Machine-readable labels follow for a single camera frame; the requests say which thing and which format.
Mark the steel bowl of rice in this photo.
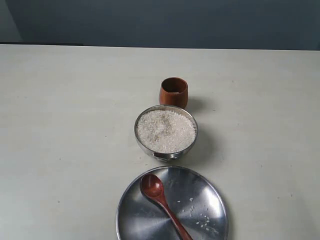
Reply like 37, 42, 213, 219
134, 105, 199, 162

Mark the round steel plate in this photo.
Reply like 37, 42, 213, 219
116, 166, 229, 240

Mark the brown wooden cup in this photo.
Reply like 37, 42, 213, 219
159, 77, 189, 109

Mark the dark red wooden spoon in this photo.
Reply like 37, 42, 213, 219
139, 173, 193, 240

